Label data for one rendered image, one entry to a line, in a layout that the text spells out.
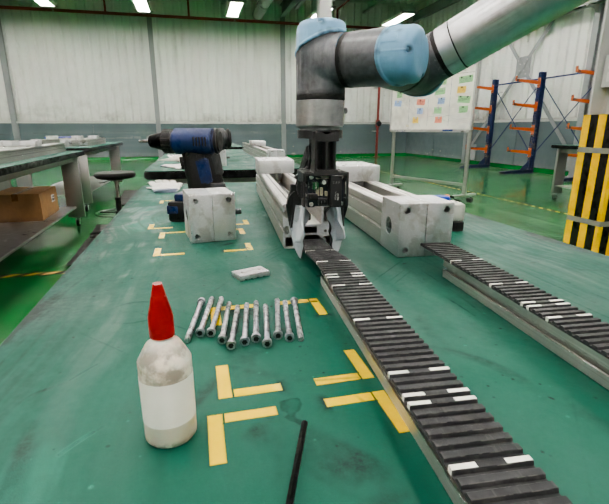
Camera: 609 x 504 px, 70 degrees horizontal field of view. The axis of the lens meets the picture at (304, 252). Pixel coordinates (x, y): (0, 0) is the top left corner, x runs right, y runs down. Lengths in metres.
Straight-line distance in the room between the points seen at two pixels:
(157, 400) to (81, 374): 0.15
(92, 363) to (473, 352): 0.38
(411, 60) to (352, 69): 0.08
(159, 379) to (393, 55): 0.48
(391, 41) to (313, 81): 0.13
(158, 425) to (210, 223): 0.59
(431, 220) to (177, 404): 0.58
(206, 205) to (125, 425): 0.57
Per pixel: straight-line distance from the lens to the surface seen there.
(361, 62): 0.65
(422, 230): 0.79
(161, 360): 0.32
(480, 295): 0.61
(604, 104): 4.24
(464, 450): 0.30
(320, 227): 0.83
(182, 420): 0.34
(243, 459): 0.33
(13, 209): 4.51
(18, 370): 0.50
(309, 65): 0.69
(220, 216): 0.89
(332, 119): 0.68
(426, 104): 6.85
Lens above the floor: 1.00
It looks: 16 degrees down
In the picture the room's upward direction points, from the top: straight up
